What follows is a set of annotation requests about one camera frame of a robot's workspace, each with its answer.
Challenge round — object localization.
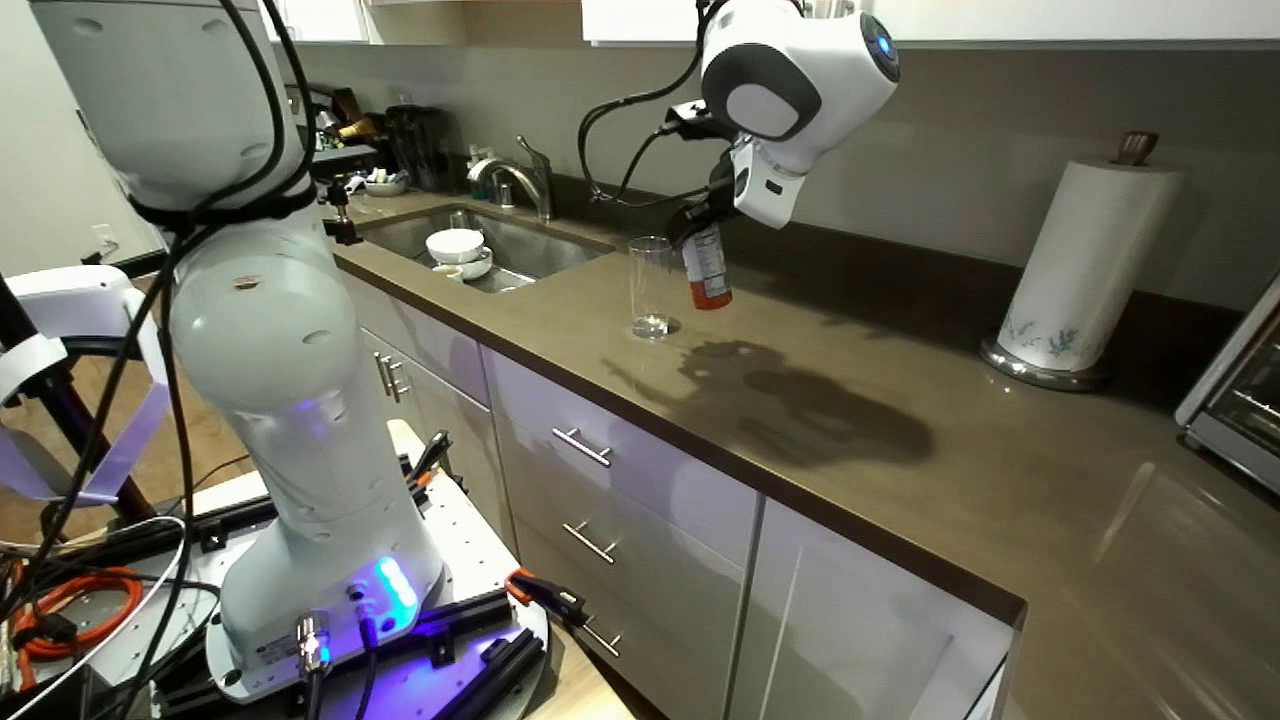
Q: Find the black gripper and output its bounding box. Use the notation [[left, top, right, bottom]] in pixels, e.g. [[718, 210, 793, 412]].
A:
[[667, 176, 739, 278]]

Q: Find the white orange drink can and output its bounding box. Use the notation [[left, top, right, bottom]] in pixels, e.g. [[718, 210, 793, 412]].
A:
[[680, 218, 739, 315]]

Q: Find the tall clear glass cup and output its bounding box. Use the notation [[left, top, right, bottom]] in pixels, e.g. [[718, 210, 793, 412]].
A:
[[624, 232, 688, 346]]

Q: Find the steel kitchen sink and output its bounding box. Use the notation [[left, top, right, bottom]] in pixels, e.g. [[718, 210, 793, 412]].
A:
[[357, 202, 621, 299]]

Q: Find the chrome sink faucet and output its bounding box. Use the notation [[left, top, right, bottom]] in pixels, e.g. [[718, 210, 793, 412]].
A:
[[459, 138, 559, 219]]

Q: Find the white drawer front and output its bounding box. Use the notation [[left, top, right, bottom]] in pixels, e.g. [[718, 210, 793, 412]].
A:
[[496, 438, 762, 685], [512, 525, 753, 720], [481, 347, 769, 591]]

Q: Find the white bowl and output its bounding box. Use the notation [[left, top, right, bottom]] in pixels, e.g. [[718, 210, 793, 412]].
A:
[[419, 226, 496, 289]]

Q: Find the black coffee machine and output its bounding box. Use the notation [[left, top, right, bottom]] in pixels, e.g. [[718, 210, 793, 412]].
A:
[[378, 102, 455, 196]]

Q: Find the white sink cabinet front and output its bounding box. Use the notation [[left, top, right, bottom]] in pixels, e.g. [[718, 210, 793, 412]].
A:
[[338, 265, 516, 535]]

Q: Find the small white dish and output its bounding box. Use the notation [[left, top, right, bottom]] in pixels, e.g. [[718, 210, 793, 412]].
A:
[[357, 163, 417, 202]]

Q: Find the black orange bar clamp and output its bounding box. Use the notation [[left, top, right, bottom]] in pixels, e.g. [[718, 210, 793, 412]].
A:
[[401, 423, 455, 498], [502, 566, 591, 634]]

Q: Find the metal paper towel holder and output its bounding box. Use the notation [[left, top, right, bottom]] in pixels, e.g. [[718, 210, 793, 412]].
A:
[[980, 129, 1163, 395]]

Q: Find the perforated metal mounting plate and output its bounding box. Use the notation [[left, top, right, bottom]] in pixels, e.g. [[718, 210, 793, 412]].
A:
[[195, 415, 555, 714]]

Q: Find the long white upper cabinet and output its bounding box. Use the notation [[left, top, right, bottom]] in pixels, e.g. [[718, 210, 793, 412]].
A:
[[576, 0, 1280, 56]]

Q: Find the white paper towel roll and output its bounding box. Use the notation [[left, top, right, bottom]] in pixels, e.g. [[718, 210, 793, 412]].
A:
[[996, 156, 1187, 376]]

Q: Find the wide white cabinet door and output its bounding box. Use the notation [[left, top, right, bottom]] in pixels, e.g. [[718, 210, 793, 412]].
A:
[[724, 492, 1024, 720]]

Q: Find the silver toaster oven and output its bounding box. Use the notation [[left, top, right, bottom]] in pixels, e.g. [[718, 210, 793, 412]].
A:
[[1173, 278, 1280, 500]]

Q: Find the black stand leg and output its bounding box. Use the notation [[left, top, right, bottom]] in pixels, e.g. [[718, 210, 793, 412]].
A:
[[0, 278, 157, 533]]

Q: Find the silver drawer handle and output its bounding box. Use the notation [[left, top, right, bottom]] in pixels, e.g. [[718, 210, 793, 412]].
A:
[[550, 422, 621, 471], [555, 517, 628, 570], [576, 611, 631, 666]]

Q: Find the silver cabinet handle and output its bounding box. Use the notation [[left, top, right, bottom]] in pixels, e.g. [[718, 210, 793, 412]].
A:
[[369, 347, 417, 409]]

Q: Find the black metal rail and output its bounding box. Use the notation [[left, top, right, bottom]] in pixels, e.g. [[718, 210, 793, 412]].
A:
[[433, 620, 554, 720], [0, 492, 278, 591]]

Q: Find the white curved frame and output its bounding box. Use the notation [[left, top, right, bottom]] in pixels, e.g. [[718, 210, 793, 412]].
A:
[[0, 261, 177, 511]]

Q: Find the orange coiled cable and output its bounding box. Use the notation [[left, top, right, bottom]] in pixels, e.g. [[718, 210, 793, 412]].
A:
[[0, 566, 152, 668]]

